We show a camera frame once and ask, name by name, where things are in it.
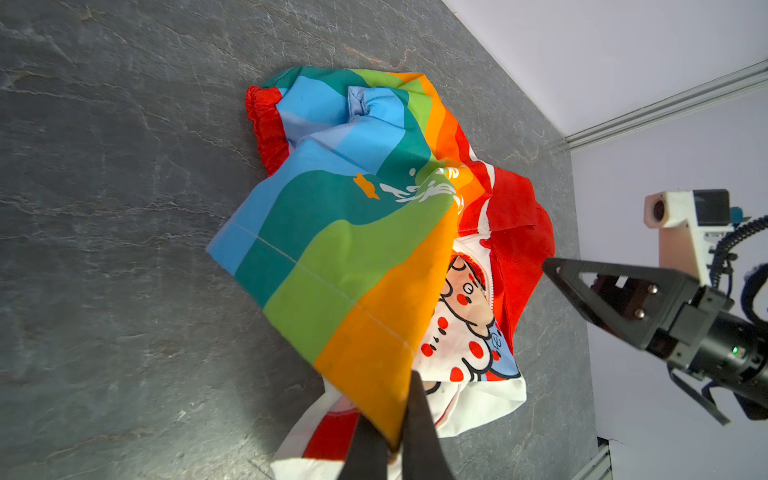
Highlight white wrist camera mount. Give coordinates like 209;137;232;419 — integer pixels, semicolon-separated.
643;189;734;286

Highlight colourful rainbow kids jacket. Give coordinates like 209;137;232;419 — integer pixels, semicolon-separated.
208;66;555;479

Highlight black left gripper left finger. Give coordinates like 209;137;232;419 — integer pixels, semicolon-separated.
338;415;389;480

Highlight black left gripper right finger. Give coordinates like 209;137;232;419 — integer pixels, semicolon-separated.
402;370;454;480

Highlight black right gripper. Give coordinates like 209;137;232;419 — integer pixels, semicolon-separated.
542;258;767;425

